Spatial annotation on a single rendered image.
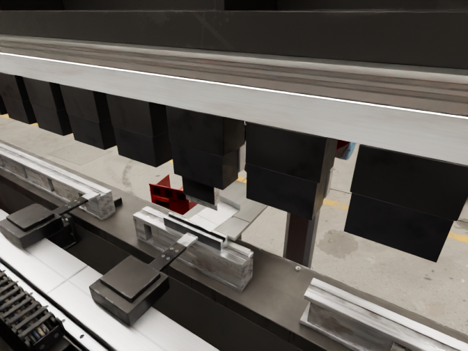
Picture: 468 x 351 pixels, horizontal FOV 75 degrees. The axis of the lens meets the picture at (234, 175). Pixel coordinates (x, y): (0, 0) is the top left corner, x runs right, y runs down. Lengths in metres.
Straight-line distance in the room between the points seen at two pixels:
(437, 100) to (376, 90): 0.04
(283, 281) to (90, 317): 0.47
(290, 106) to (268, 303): 0.51
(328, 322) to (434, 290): 1.64
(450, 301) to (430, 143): 1.91
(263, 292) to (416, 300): 1.51
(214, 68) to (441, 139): 0.31
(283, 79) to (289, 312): 0.63
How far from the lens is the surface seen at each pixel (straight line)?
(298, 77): 0.28
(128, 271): 0.71
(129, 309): 0.66
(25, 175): 1.57
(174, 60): 0.36
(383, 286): 2.24
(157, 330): 0.67
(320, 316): 0.77
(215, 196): 0.74
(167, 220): 0.90
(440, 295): 2.35
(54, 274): 0.84
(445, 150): 0.49
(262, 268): 0.91
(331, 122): 0.50
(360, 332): 0.75
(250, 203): 0.94
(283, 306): 0.83
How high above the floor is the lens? 1.52
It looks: 28 degrees down
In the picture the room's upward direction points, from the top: straight up
